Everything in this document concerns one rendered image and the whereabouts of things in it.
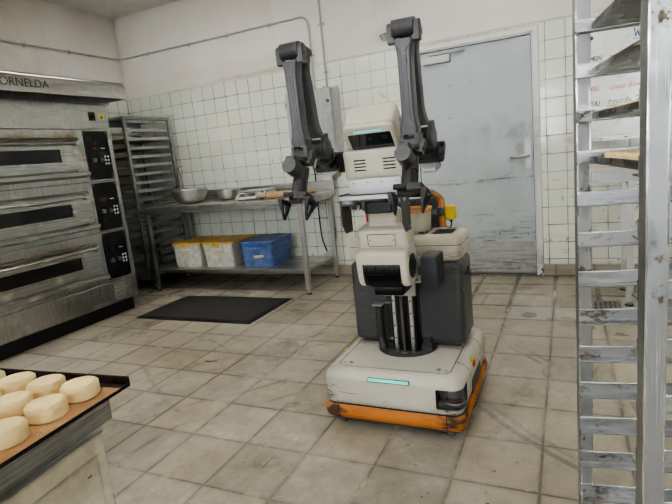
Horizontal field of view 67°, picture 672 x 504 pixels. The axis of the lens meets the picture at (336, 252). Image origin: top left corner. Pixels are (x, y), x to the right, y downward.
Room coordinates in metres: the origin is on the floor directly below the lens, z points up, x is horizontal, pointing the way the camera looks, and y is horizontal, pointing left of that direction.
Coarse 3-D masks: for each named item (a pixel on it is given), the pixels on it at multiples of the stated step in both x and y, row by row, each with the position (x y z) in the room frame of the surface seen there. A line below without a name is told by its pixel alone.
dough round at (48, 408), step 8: (32, 400) 0.62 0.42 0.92; (40, 400) 0.62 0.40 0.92; (48, 400) 0.62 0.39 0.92; (56, 400) 0.61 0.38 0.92; (64, 400) 0.62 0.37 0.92; (24, 408) 0.61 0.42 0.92; (32, 408) 0.60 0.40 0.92; (40, 408) 0.60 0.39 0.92; (48, 408) 0.60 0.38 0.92; (56, 408) 0.60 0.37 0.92; (64, 408) 0.61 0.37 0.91; (32, 416) 0.59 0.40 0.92; (40, 416) 0.59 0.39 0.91; (48, 416) 0.59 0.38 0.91; (56, 416) 0.60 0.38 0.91; (32, 424) 0.59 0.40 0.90; (40, 424) 0.59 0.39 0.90
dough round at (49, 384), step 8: (48, 376) 0.70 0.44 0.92; (56, 376) 0.70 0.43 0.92; (64, 376) 0.70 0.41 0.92; (32, 384) 0.68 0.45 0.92; (40, 384) 0.67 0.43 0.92; (48, 384) 0.67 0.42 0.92; (56, 384) 0.68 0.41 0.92; (32, 392) 0.66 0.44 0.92; (40, 392) 0.66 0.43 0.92; (48, 392) 0.67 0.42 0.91; (56, 392) 0.67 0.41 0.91
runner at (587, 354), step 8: (584, 352) 1.11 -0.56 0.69; (592, 352) 1.10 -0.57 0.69; (600, 352) 1.10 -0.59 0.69; (608, 352) 1.09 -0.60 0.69; (616, 352) 1.09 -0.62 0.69; (624, 352) 1.08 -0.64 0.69; (632, 352) 1.08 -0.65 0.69; (584, 360) 1.09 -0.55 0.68; (592, 360) 1.08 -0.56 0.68; (600, 360) 1.08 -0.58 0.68; (608, 360) 1.08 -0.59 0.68; (616, 360) 1.07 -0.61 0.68; (624, 360) 1.07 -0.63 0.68; (632, 360) 1.06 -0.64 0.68
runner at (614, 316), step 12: (588, 312) 1.10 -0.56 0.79; (600, 312) 1.10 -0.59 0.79; (612, 312) 1.09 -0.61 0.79; (624, 312) 1.08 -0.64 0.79; (636, 312) 1.08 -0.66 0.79; (588, 324) 1.08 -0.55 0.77; (600, 324) 1.07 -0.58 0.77; (612, 324) 1.07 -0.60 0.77; (624, 324) 1.06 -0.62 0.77; (636, 324) 1.06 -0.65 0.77
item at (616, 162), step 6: (594, 156) 1.05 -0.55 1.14; (594, 162) 1.06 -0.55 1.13; (600, 162) 1.01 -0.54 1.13; (606, 162) 0.96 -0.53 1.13; (612, 162) 0.92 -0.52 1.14; (618, 162) 0.89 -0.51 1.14; (624, 162) 0.85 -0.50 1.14; (630, 162) 0.82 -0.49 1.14; (636, 162) 0.79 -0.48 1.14; (630, 168) 0.82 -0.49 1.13; (636, 168) 0.79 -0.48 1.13
